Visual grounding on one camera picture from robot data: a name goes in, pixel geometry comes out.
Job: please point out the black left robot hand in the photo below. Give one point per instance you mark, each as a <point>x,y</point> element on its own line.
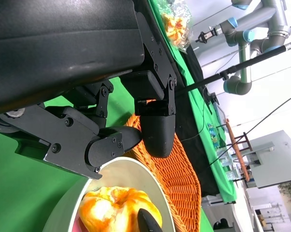
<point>63,36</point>

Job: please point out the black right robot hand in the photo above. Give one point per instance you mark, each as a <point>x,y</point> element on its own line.
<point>146,222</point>

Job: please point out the curled orange croissant bread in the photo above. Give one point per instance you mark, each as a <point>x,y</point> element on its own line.
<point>106,210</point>

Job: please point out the pale green bowl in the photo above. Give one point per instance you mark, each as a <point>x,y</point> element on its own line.
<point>126,171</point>

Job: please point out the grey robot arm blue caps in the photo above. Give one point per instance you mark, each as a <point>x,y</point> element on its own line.
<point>243,67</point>

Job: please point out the orange wicker basket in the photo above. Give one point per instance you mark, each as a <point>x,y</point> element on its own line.
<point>181,183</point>

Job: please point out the plastic bag of bread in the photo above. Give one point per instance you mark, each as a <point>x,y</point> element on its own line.
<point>175,26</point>

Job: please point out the black rounded device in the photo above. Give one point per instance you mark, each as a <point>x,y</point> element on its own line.
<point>222,224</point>

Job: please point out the colourful cartoon picture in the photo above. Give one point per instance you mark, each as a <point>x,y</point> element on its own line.
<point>213,133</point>

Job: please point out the brown wooden rack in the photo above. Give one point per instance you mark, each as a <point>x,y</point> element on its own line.
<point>237,149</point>

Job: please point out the green tablecloth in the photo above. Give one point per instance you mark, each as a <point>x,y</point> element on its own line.
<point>197,106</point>
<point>19,188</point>

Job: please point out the grey cabinet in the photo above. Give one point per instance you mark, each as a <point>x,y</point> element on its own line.
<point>278,159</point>

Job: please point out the black boom pole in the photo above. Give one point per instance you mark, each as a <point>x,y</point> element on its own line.
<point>256,59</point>

